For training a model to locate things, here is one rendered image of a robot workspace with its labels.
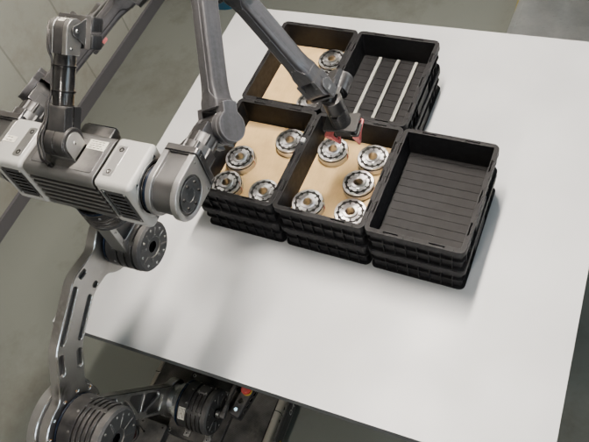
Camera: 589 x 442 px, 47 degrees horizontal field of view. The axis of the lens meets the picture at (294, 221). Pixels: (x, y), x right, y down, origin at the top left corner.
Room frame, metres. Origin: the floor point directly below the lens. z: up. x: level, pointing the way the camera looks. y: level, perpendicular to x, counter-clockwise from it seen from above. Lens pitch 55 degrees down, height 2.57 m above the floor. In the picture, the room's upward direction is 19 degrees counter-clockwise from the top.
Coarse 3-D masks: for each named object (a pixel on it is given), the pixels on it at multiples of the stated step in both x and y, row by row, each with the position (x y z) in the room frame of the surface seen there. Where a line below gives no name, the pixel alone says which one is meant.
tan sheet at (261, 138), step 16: (256, 128) 1.67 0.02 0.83; (272, 128) 1.65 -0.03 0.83; (288, 128) 1.62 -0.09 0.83; (240, 144) 1.63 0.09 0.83; (256, 144) 1.60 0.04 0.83; (272, 144) 1.58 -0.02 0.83; (272, 160) 1.51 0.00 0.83; (288, 160) 1.48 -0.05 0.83; (256, 176) 1.46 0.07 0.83; (272, 176) 1.44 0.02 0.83
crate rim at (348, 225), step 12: (312, 132) 1.48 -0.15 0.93; (396, 144) 1.31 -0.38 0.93; (300, 156) 1.40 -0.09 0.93; (384, 168) 1.24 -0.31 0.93; (288, 180) 1.32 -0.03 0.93; (276, 204) 1.25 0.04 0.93; (372, 204) 1.13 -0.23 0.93; (300, 216) 1.18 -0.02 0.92; (312, 216) 1.16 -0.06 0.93; (324, 216) 1.15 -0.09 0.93; (348, 228) 1.09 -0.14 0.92; (360, 228) 1.07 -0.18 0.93
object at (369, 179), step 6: (348, 174) 1.32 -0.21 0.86; (354, 174) 1.31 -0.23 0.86; (360, 174) 1.30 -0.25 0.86; (366, 174) 1.30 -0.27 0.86; (348, 180) 1.30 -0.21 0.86; (366, 180) 1.27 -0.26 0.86; (372, 180) 1.26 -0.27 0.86; (348, 186) 1.27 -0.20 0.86; (366, 186) 1.25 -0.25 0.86; (372, 186) 1.24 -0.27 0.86; (348, 192) 1.25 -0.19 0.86; (354, 192) 1.24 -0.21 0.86; (360, 192) 1.24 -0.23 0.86; (366, 192) 1.23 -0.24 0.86
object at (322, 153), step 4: (324, 140) 1.49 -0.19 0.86; (328, 140) 1.48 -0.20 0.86; (332, 140) 1.47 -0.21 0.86; (320, 144) 1.48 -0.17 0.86; (324, 144) 1.47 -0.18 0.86; (340, 144) 1.45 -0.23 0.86; (344, 144) 1.44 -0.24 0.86; (320, 148) 1.46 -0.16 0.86; (324, 148) 1.45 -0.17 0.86; (340, 148) 1.43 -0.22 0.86; (344, 148) 1.43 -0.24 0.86; (320, 152) 1.44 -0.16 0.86; (324, 152) 1.44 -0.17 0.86; (340, 152) 1.42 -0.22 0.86; (344, 152) 1.41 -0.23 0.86; (320, 156) 1.43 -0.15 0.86; (324, 156) 1.42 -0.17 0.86; (328, 156) 1.42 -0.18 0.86; (332, 156) 1.41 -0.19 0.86; (336, 156) 1.41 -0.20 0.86; (340, 156) 1.40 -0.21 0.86; (328, 160) 1.40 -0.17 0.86; (332, 160) 1.39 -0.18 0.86; (336, 160) 1.39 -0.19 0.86
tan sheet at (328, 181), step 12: (348, 144) 1.46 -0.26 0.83; (360, 144) 1.45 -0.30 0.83; (312, 168) 1.41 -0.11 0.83; (324, 168) 1.40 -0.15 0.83; (336, 168) 1.38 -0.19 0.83; (348, 168) 1.36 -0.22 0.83; (312, 180) 1.37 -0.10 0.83; (324, 180) 1.35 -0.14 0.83; (336, 180) 1.34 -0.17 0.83; (324, 192) 1.30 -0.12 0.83; (336, 192) 1.29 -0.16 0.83; (336, 204) 1.24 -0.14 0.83
